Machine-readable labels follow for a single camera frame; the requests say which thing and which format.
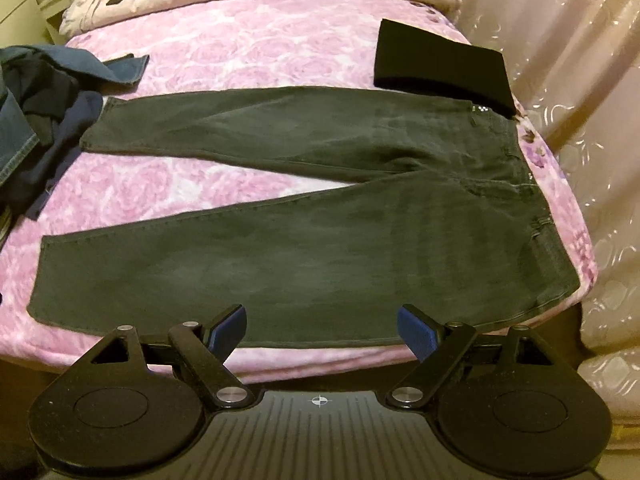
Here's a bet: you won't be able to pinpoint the pink floral bed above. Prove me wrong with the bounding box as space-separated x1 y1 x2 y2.
0 0 601 376

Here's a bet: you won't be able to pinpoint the dark grey pants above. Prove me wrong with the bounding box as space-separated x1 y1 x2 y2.
27 86 581 350

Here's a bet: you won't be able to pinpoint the black folded garment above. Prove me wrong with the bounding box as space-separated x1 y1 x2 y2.
374 18 517 118

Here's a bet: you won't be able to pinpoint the navy garment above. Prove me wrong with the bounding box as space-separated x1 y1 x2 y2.
0 91 106 221

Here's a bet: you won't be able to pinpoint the faded blue jeans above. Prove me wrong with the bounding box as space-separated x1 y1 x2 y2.
0 85 40 188

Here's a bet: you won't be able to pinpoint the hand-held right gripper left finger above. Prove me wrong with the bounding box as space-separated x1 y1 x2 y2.
82 304 250 408

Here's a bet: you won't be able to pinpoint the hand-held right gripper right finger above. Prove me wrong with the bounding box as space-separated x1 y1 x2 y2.
387 303 563 408

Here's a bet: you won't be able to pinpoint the white vanity table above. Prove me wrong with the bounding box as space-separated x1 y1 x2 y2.
37 0 86 43

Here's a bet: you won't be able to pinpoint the pale patterned curtain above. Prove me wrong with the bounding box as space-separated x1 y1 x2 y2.
447 0 640 421

